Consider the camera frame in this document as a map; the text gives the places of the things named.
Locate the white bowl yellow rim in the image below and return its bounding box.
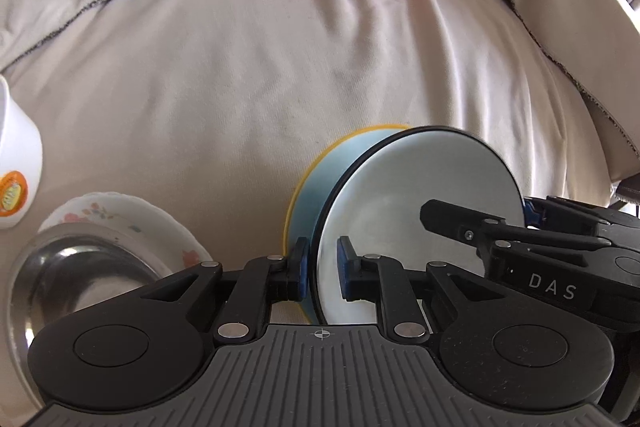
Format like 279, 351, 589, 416
282, 124, 409, 324

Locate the blue enamel bowl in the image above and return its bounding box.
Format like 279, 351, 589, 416
309, 126, 525, 324

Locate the stainless steel bowl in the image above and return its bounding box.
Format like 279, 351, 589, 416
4, 222, 171, 407

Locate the white plastic takeaway bowl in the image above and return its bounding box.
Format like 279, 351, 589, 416
0, 77, 43, 230

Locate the floral white plate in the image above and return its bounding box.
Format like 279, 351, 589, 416
38, 192, 213, 277

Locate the beige sofa cover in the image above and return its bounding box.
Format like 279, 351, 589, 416
0, 0, 640, 427

